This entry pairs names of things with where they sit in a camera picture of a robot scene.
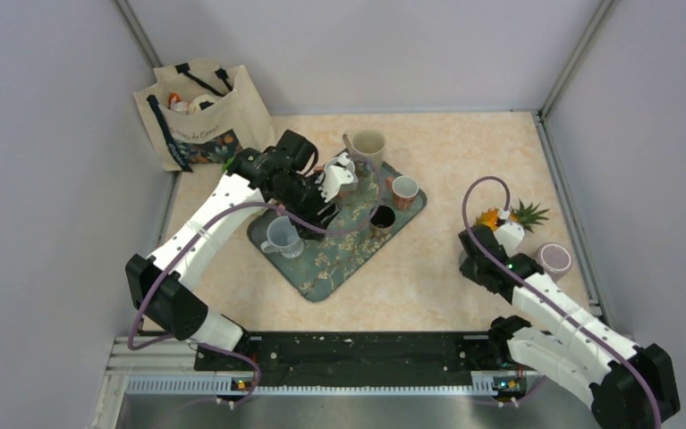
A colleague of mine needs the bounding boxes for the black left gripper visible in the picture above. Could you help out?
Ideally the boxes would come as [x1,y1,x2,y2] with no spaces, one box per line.
[273,172,341,241]

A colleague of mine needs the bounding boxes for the grey blue glass mug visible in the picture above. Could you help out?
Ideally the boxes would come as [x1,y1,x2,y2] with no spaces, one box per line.
[260,216,305,259]

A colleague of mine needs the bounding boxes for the beige tall mug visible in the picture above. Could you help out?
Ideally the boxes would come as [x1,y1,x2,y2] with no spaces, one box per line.
[343,129,386,175]

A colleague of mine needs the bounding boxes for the brown dark mug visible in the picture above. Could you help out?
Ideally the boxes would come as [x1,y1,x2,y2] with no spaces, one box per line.
[369,206,396,239]

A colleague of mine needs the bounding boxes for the salmon pink text mug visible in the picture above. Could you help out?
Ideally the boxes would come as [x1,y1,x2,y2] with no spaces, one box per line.
[385,175,419,211]

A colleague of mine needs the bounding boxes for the pink flower mug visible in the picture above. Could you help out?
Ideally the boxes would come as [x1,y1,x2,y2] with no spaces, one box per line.
[314,164,359,202]

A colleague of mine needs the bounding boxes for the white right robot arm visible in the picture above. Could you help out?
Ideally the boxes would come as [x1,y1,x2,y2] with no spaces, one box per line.
[458,225,681,428]

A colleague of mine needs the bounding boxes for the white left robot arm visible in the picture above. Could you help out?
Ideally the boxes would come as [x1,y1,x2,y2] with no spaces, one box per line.
[125,130,357,370]

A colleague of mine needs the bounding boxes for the lilac purple mug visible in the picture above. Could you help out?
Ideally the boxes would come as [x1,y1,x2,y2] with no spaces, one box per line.
[535,242,573,282]

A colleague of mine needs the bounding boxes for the green lettuce toy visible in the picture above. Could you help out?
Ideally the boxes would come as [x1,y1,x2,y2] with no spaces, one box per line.
[222,156,235,172]

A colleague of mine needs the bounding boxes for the green spiky plant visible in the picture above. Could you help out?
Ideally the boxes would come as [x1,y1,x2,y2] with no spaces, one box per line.
[510,200,549,233]

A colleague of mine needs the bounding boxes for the beige tote bag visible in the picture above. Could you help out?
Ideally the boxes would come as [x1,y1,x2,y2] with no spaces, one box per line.
[133,58,277,172]

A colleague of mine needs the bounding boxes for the blue floral tray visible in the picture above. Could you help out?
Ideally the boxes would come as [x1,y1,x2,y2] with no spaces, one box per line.
[261,175,428,302]

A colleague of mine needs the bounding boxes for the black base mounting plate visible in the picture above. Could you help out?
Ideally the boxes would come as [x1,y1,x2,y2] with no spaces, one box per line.
[194,332,530,388]

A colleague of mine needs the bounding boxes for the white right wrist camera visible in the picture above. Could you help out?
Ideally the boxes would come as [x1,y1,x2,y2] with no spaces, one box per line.
[493,209,525,256]

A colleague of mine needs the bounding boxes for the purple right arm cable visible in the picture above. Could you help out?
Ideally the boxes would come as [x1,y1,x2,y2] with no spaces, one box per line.
[462,175,664,429]

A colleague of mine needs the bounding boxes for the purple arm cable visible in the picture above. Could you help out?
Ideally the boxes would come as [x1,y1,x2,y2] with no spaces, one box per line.
[127,155,385,409]
[462,175,664,429]

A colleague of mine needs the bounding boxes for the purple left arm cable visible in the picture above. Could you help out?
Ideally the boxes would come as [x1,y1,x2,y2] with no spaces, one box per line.
[127,155,385,409]

